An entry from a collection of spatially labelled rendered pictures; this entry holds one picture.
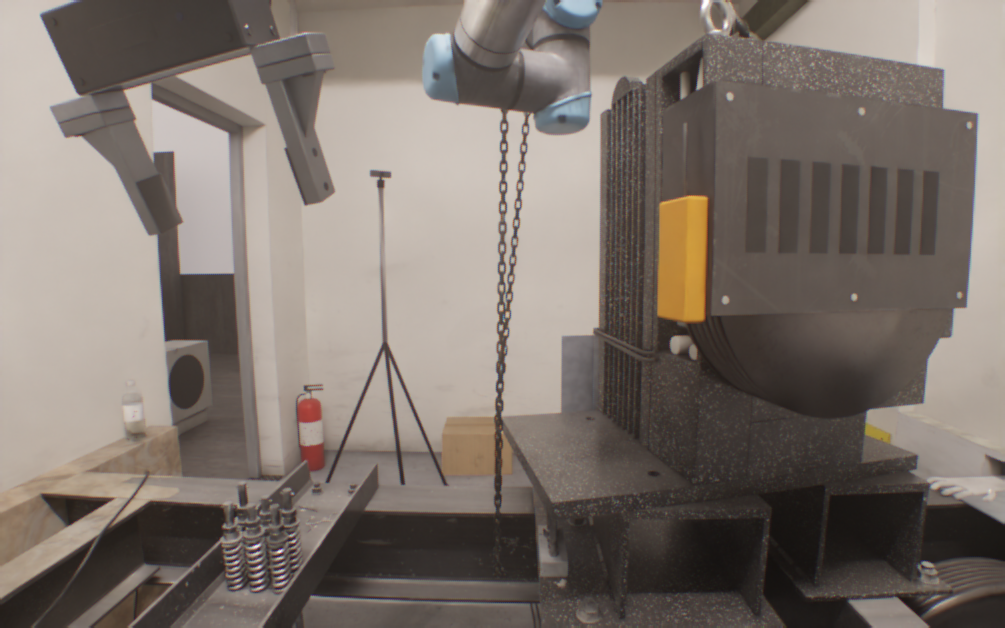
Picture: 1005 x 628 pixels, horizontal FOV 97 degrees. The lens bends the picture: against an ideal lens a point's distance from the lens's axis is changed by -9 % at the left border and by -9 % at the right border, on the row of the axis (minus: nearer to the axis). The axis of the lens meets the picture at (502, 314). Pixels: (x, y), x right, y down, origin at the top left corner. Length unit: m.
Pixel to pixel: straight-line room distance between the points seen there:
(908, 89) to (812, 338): 0.52
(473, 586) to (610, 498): 0.70
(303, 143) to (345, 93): 3.14
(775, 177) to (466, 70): 0.41
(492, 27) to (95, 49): 0.34
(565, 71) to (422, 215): 2.60
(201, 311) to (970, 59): 8.11
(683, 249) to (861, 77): 0.51
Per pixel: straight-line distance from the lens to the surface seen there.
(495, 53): 0.58
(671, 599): 1.02
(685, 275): 0.65
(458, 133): 3.26
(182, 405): 4.39
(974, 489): 1.76
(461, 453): 3.01
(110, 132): 0.43
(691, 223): 0.65
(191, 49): 0.37
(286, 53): 0.35
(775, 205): 0.72
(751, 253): 0.69
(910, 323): 0.91
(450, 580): 1.46
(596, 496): 0.82
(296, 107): 0.36
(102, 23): 0.40
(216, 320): 8.09
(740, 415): 0.89
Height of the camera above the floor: 1.26
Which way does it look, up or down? 6 degrees down
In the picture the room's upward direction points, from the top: straight up
